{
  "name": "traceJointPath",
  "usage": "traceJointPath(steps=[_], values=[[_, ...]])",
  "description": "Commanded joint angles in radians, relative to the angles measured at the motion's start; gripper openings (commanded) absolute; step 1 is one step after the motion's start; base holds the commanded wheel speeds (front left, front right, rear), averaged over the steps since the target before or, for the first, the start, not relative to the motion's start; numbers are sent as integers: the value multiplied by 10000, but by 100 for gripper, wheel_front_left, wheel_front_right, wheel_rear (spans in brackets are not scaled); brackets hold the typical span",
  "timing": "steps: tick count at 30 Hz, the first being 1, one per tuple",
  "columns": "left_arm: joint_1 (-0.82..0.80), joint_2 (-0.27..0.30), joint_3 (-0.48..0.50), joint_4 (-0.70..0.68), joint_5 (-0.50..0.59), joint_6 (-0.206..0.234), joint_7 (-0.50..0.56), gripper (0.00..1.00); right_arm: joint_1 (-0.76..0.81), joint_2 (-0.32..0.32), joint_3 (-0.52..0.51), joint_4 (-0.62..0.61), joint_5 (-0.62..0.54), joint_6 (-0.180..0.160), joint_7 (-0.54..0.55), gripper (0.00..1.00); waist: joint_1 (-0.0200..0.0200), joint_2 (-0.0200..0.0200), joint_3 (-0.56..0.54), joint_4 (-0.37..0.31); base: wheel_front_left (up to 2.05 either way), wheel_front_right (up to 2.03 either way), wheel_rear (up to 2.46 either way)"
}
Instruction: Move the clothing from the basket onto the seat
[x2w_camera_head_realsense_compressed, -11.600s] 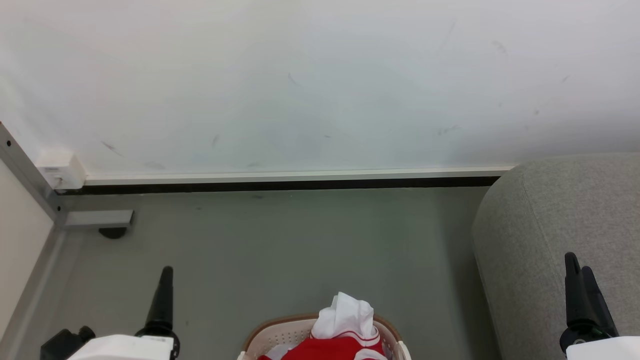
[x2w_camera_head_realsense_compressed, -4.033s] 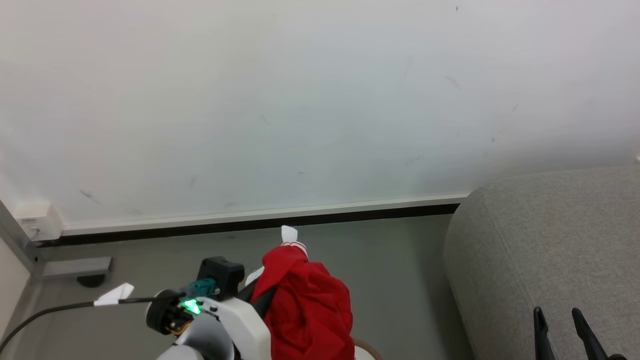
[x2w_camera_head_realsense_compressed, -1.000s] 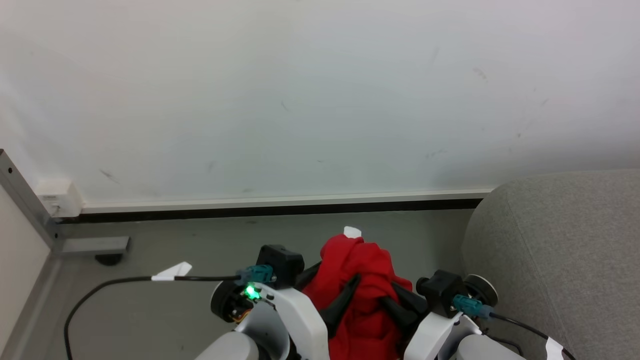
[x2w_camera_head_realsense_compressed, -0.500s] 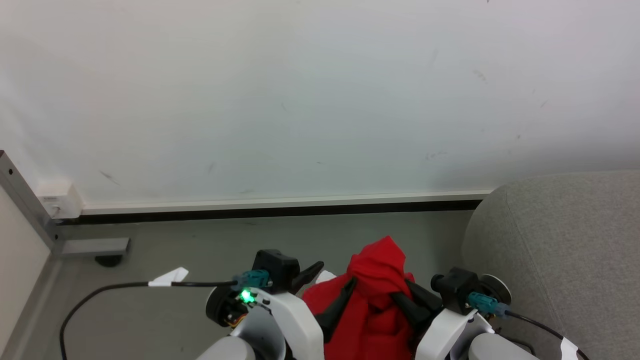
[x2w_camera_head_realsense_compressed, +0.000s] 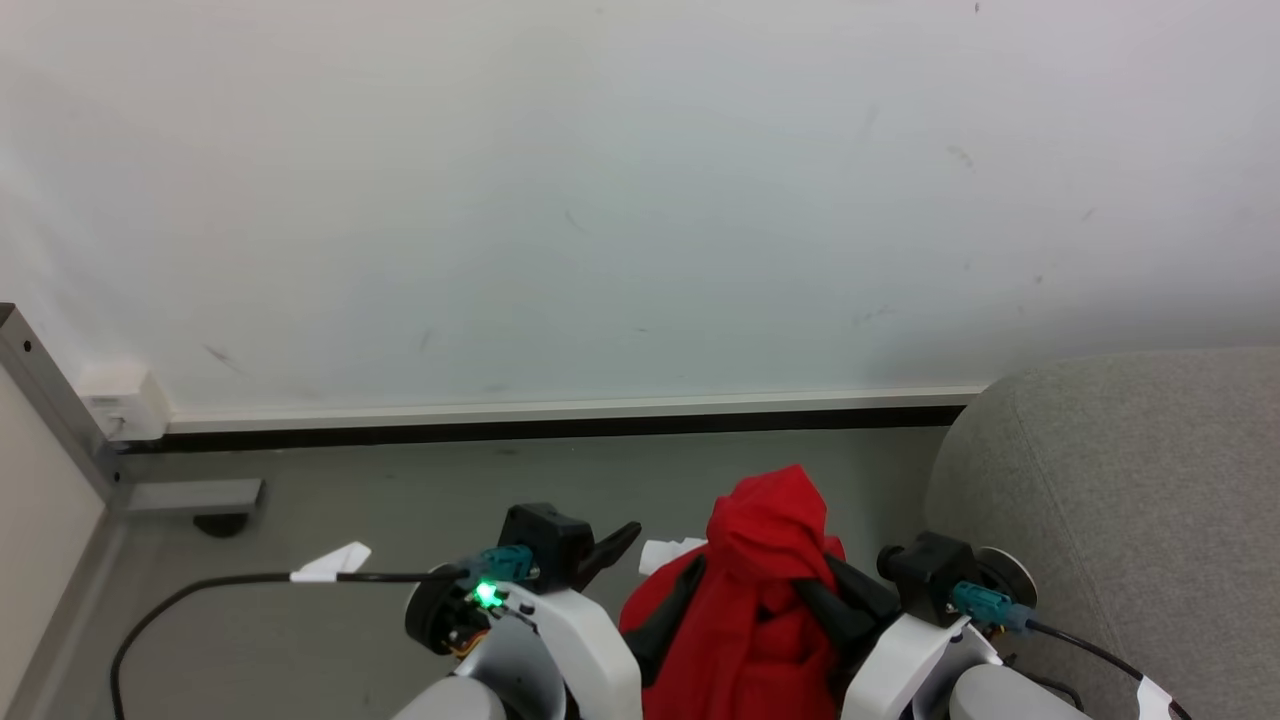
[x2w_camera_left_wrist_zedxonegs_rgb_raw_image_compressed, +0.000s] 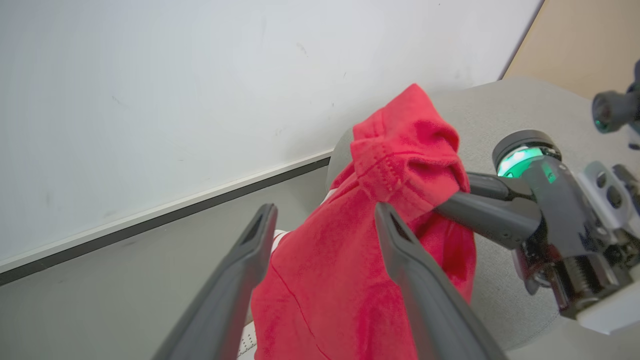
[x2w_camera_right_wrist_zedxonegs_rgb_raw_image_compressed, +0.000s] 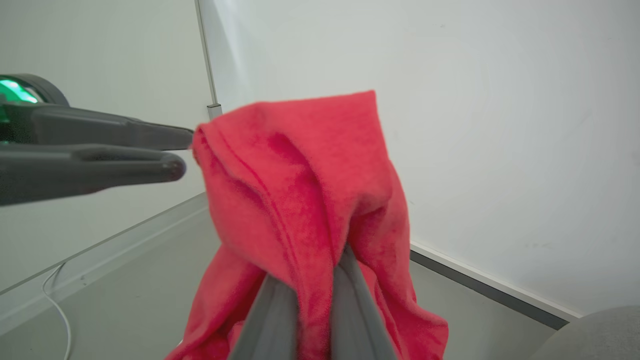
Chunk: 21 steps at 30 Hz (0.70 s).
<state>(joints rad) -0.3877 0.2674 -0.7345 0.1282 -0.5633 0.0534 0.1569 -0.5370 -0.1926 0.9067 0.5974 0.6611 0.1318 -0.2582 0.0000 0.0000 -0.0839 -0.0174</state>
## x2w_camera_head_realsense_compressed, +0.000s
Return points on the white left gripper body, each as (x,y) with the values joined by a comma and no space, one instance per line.
(600,650)

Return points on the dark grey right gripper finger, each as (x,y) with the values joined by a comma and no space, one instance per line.
(865,598)
(838,630)

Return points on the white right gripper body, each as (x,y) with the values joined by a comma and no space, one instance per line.
(900,670)

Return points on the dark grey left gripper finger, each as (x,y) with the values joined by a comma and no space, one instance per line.
(605,552)
(662,618)

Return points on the red clothing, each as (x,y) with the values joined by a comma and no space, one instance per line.
(765,560)

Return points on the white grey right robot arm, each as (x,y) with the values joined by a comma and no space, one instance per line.
(1010,700)

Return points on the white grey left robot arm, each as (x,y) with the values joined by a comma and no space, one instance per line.
(450,615)

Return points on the white and black baseboard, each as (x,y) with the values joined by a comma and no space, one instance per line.
(560,418)

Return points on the grey fabric sofa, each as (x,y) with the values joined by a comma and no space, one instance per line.
(1130,520)

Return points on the beige panel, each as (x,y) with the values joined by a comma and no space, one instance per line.
(40,540)

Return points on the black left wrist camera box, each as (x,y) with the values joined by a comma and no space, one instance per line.
(550,540)

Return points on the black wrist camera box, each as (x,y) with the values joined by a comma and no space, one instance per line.
(550,540)
(930,575)

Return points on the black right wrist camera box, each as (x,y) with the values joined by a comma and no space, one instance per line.
(930,575)

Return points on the white wall box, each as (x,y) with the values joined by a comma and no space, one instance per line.
(122,400)

